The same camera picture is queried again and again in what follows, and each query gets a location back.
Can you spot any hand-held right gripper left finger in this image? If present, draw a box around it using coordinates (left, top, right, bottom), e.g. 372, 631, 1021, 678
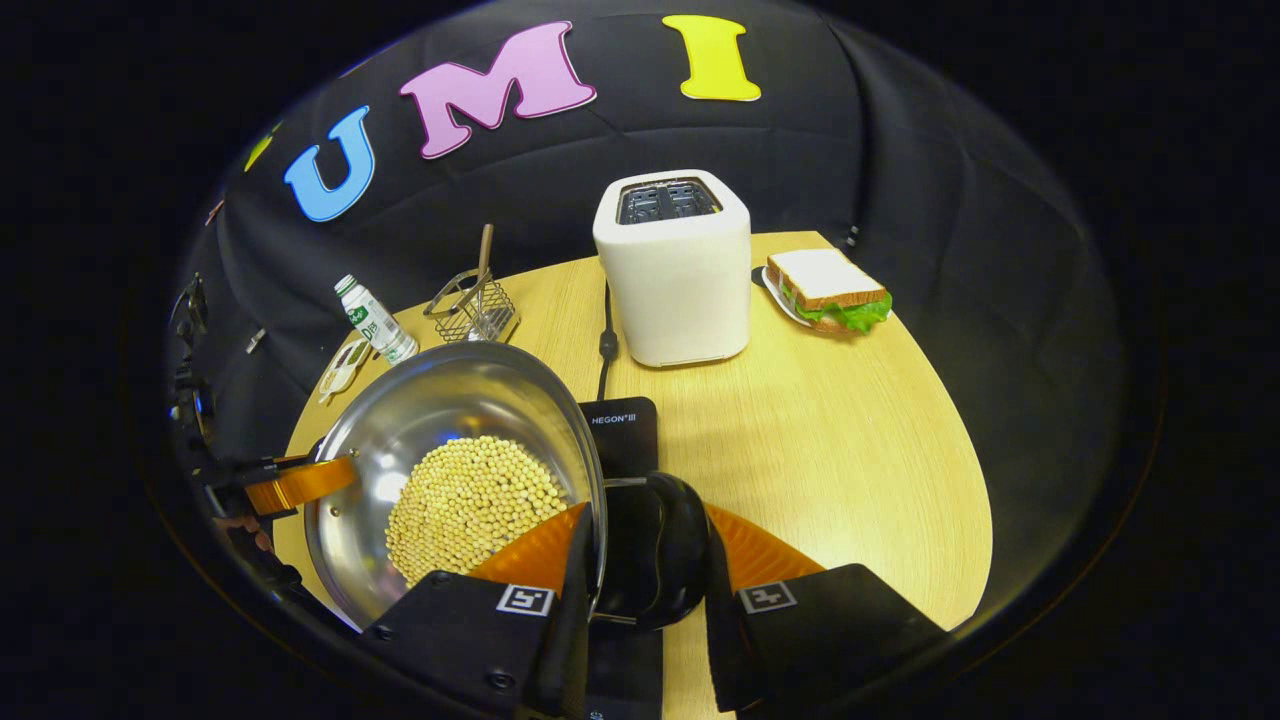
362, 500, 601, 719

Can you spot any sandwich with lettuce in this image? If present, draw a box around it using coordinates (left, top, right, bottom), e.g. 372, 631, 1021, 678
765, 248, 894, 336

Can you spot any steel pot with black handles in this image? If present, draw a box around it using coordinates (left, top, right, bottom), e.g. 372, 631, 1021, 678
303, 340, 713, 633

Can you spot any wire mesh basket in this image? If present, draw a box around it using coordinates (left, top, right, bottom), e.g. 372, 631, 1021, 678
423, 268, 522, 344

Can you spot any small white plate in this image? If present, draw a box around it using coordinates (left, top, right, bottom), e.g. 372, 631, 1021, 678
751, 265, 816, 329

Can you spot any white drink bottle green label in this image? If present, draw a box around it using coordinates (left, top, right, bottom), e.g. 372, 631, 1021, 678
334, 274, 420, 366

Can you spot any white toaster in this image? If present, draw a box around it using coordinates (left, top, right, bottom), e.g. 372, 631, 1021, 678
592, 169, 753, 369

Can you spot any black induction cooktop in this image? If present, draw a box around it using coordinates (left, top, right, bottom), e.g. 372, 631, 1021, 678
578, 396, 664, 720

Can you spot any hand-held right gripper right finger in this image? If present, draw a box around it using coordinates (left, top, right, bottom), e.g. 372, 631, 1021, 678
703, 503, 949, 713

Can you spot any black power cable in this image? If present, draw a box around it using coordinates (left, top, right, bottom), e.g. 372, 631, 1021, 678
596, 282, 621, 401

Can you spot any pile of soybeans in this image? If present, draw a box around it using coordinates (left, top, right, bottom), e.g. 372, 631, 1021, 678
385, 435, 571, 589

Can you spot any white divided seasoning dish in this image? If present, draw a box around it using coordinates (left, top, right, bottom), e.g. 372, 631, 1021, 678
318, 337, 373, 405

